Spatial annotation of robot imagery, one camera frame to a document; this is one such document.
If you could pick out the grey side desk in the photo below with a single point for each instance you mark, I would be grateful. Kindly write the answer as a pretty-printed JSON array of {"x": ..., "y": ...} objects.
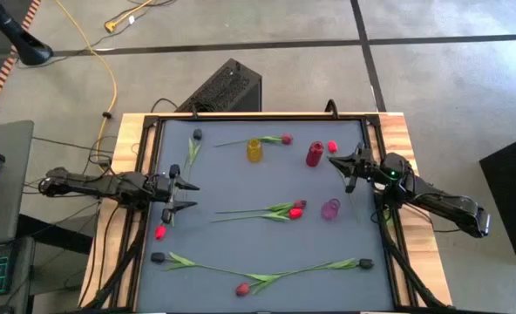
[{"x": 14, "y": 174}]

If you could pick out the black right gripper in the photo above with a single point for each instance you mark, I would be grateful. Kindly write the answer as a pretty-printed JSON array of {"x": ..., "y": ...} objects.
[{"x": 369, "y": 168}]

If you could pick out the yellow glass vase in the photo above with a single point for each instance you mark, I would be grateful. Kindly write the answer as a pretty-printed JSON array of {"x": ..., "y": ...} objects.
[{"x": 254, "y": 152}]

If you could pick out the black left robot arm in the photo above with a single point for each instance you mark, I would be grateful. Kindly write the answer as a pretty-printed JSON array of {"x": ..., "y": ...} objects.
[{"x": 88, "y": 183}]

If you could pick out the purple glass vase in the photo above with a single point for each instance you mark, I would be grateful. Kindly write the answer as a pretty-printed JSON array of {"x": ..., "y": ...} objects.
[{"x": 330, "y": 210}]

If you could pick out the large black box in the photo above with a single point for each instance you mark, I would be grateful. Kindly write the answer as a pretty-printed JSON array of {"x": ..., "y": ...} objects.
[{"x": 515, "y": 196}]

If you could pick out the black stand base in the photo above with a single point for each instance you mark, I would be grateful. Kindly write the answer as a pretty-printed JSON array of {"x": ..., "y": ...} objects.
[{"x": 31, "y": 50}]

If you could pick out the grey table mat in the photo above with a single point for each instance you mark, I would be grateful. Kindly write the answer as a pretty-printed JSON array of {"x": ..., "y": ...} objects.
[{"x": 240, "y": 183}]

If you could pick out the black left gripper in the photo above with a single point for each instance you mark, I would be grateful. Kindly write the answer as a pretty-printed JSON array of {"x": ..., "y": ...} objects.
[{"x": 158, "y": 187}]

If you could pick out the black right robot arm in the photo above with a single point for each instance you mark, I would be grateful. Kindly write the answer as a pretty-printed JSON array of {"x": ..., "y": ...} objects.
[{"x": 441, "y": 200}]

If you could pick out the black computer tower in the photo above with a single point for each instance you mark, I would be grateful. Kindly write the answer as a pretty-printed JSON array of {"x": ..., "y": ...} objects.
[{"x": 227, "y": 87}]

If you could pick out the red glass vase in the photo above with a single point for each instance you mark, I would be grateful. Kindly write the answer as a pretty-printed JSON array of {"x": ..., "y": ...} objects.
[{"x": 314, "y": 154}]

